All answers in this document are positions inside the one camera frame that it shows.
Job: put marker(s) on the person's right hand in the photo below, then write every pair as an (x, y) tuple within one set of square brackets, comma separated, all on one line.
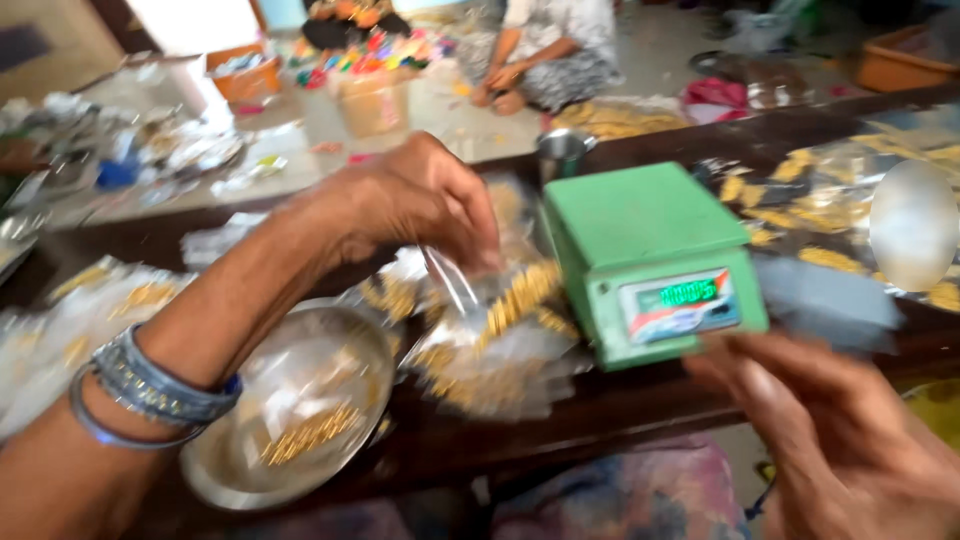
[(832, 442)]

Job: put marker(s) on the person's left hand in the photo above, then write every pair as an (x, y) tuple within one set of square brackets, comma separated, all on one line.
[(409, 195)]

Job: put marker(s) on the person's left fingers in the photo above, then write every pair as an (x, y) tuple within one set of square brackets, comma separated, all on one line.
[(472, 217)]

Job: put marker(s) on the person's right fingers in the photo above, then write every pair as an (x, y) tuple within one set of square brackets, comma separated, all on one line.
[(757, 375)]

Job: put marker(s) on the grey flat pouch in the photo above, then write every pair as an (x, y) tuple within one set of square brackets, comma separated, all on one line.
[(825, 304)]

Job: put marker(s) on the small steel cup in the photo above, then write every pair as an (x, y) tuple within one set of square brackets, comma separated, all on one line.
[(562, 154)]

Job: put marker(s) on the green digital weighing scale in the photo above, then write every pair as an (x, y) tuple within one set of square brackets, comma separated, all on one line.
[(652, 262)]

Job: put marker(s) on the cardboard box of colourful items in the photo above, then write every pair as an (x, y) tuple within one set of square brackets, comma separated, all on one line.
[(375, 82)]

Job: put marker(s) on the person's patterned clothing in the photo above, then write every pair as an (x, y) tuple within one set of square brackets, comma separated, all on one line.
[(615, 495)]

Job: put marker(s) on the round steel plate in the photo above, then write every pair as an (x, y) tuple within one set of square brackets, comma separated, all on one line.
[(300, 409)]

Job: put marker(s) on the pink cloth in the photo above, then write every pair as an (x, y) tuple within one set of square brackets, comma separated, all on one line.
[(712, 97)]

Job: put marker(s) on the orange plastic basket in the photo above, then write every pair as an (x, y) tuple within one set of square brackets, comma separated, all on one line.
[(244, 71)]

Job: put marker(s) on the brown plastic tub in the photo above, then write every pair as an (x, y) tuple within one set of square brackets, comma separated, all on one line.
[(904, 64)]

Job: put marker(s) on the cluttered heap of plastic wrappers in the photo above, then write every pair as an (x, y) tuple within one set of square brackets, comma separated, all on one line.
[(127, 146)]

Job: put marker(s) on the stack of silver-blue bangles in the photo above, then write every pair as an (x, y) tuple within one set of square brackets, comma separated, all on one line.
[(154, 386)]

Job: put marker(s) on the heap of clear gold packets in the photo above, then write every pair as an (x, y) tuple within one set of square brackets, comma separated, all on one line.
[(67, 330)]

